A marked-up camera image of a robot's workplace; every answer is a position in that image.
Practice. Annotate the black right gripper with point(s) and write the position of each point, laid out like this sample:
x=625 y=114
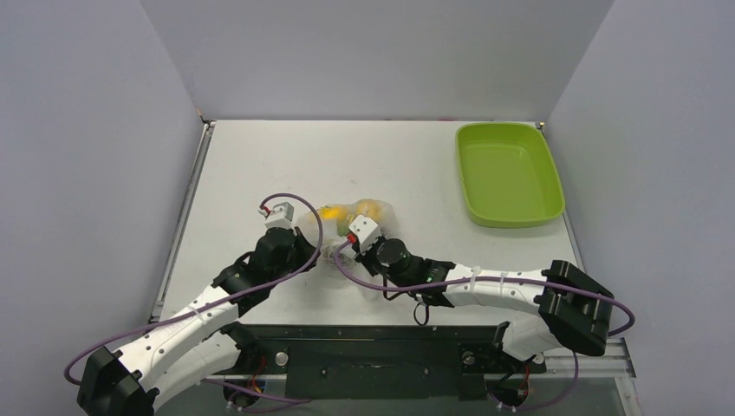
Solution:
x=363 y=258

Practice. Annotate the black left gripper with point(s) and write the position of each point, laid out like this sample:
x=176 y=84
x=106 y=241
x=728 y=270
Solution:
x=302 y=245

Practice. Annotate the clear plastic bag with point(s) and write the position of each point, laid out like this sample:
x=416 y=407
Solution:
x=334 y=233

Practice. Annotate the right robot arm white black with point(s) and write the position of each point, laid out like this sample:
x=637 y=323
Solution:
x=560 y=306

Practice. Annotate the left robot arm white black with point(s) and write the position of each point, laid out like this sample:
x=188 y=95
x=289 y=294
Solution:
x=204 y=338

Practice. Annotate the yellow fake fruit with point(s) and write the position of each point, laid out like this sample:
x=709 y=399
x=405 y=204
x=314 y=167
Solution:
x=336 y=213
x=371 y=208

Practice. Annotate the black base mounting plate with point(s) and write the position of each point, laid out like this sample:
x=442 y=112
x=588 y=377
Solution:
x=378 y=362

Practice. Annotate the green plastic tray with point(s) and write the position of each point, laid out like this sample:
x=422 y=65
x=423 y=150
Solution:
x=508 y=176

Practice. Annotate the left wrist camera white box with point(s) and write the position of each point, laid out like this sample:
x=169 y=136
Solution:
x=280 y=216

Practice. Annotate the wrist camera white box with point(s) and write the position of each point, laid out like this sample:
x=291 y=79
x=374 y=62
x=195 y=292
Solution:
x=280 y=216
x=363 y=233

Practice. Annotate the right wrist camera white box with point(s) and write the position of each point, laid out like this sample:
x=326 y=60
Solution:
x=363 y=233

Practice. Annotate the aluminium table rail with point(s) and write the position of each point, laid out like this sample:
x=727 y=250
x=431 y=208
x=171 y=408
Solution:
x=184 y=212

